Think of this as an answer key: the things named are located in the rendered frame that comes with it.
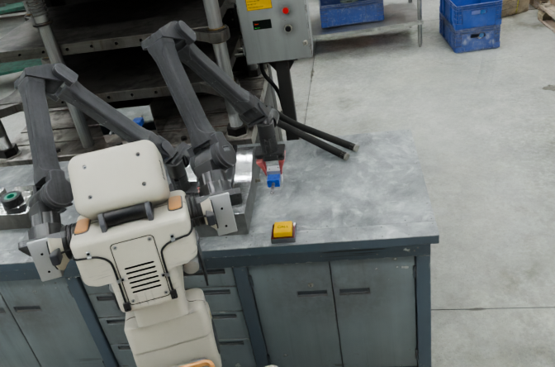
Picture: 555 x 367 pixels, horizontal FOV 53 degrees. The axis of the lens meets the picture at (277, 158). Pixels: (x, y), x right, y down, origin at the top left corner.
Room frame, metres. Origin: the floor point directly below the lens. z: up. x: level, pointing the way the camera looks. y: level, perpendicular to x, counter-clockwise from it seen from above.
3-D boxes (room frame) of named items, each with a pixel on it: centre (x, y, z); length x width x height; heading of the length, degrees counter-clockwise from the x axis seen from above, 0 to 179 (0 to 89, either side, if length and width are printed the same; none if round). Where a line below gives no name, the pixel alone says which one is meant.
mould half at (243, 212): (1.78, 0.23, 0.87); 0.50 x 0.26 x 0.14; 171
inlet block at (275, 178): (1.59, 0.03, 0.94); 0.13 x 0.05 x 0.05; 171
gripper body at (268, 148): (1.63, 0.02, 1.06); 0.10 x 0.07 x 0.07; 81
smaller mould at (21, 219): (1.89, 1.03, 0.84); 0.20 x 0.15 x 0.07; 171
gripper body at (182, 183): (1.56, 0.33, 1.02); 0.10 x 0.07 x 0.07; 81
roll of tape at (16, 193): (1.87, 1.05, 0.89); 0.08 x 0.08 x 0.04
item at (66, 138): (2.74, 0.67, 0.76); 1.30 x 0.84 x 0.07; 81
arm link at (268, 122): (1.64, 0.02, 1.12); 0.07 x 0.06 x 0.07; 165
